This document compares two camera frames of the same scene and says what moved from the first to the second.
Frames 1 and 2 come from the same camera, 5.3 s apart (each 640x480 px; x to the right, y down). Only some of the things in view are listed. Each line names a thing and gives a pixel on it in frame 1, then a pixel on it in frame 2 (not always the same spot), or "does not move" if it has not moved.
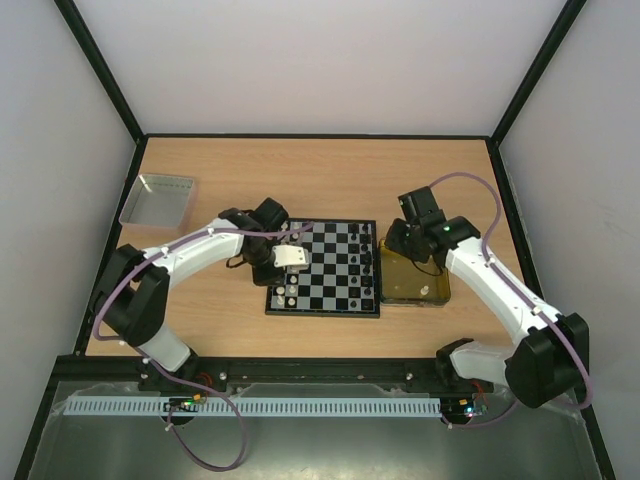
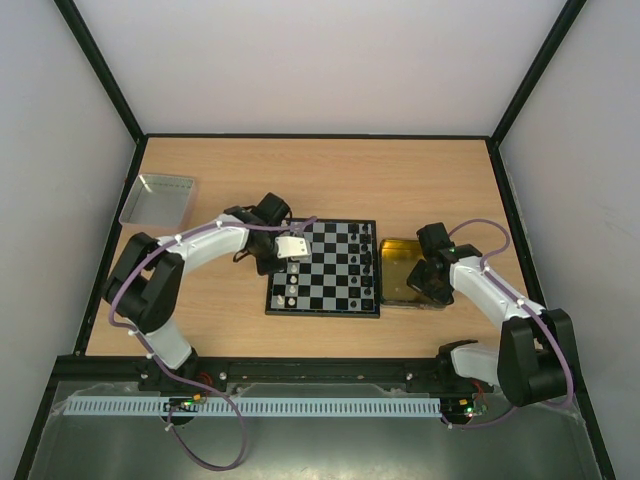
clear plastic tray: (158, 201) does not move
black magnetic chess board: (343, 275) does not move
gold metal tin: (401, 280) does not move
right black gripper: (400, 240) -> (425, 286)
